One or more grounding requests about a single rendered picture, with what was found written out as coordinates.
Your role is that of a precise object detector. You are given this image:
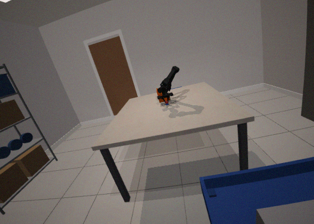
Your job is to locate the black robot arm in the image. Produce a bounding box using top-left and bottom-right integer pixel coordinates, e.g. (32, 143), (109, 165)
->
(158, 66), (179, 98)

